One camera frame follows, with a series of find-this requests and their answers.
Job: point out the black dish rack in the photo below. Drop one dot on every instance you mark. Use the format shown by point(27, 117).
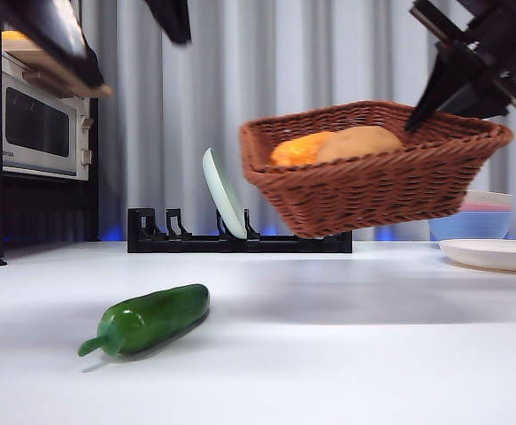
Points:
point(187, 244)

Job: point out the white flat plate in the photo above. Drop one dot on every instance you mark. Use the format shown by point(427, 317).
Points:
point(492, 254)

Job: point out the tan round potato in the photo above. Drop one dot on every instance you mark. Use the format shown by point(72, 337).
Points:
point(359, 144)

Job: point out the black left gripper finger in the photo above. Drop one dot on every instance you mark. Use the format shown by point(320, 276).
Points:
point(173, 20)
point(58, 35)

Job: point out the cream toaster oven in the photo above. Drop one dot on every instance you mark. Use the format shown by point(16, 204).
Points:
point(36, 128)

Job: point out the pink bowl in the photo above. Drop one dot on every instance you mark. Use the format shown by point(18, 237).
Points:
point(487, 207)

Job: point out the grey pleated curtain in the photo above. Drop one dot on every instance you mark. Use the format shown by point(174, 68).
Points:
point(328, 53)

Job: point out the light wooden board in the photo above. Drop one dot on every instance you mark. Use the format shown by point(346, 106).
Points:
point(49, 77)

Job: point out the cream bowl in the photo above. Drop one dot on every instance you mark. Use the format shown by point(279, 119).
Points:
point(492, 197)

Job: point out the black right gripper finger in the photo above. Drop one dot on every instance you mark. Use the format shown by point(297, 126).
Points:
point(479, 104)
point(439, 84)

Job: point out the pale green plate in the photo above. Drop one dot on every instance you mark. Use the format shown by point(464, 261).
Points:
point(222, 195)

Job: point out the glossy green cucumber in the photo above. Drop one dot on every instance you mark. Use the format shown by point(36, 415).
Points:
point(156, 316)

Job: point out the brown wicker basket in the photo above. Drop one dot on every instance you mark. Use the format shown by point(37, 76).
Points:
point(372, 195)

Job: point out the orange plastic corn cob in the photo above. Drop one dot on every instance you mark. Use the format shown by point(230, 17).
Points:
point(297, 152)

